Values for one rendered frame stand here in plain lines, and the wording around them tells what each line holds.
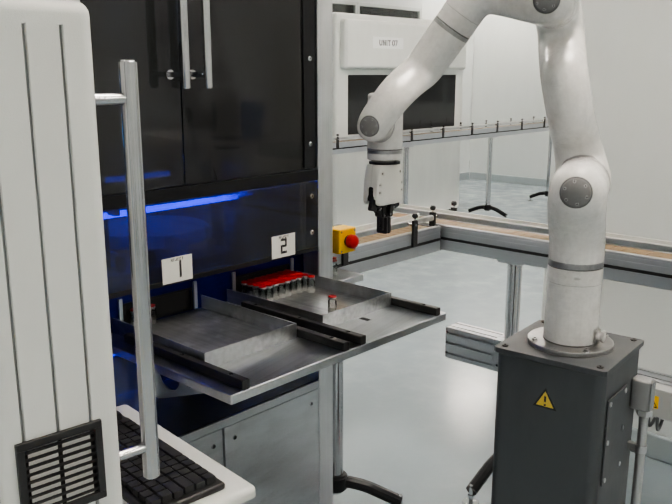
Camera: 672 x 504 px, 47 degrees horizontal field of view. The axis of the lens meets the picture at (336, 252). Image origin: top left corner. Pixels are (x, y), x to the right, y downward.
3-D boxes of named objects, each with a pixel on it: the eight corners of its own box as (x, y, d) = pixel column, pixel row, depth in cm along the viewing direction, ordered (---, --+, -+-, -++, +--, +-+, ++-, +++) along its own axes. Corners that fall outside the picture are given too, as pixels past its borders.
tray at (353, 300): (227, 301, 203) (226, 289, 202) (296, 282, 222) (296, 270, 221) (322, 329, 181) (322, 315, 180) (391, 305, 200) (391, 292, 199)
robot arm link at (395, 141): (395, 151, 179) (406, 147, 187) (396, 92, 176) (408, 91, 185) (360, 149, 182) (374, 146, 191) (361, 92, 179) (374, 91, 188)
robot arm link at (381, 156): (383, 146, 191) (383, 158, 192) (360, 148, 185) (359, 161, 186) (410, 148, 186) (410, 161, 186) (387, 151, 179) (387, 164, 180)
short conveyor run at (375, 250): (310, 289, 229) (309, 237, 225) (274, 280, 239) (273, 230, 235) (444, 251, 278) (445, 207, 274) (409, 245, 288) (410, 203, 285)
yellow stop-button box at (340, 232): (321, 251, 226) (321, 226, 224) (338, 247, 231) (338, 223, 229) (340, 255, 221) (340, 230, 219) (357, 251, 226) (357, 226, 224)
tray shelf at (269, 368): (94, 345, 176) (93, 337, 176) (309, 285, 226) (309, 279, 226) (231, 405, 145) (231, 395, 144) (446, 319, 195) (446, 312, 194)
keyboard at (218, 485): (41, 433, 146) (40, 421, 145) (111, 411, 155) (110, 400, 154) (148, 522, 117) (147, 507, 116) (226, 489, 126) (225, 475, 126)
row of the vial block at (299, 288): (256, 302, 202) (256, 285, 201) (304, 289, 215) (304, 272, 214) (262, 304, 200) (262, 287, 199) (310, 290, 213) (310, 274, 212)
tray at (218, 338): (112, 332, 179) (111, 317, 178) (202, 308, 198) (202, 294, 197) (205, 369, 157) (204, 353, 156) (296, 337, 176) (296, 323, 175)
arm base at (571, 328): (625, 340, 180) (632, 262, 176) (595, 364, 165) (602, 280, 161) (547, 324, 191) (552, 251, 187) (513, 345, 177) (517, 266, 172)
